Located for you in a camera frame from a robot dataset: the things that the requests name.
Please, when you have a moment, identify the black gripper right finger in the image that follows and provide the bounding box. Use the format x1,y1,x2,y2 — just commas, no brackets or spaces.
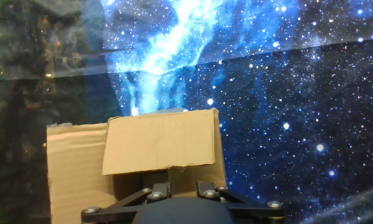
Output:
195,181,286,224

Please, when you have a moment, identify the brown cardboard box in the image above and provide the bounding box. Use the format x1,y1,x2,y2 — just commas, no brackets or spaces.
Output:
45,107,227,224

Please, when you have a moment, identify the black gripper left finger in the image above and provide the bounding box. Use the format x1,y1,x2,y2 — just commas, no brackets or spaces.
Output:
80,182,172,224

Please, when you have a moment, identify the blue galaxy print cloth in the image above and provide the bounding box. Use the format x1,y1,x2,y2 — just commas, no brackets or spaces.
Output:
80,0,373,224

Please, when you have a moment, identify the dark forest print cloth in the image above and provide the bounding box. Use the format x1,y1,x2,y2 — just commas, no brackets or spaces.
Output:
0,0,124,224

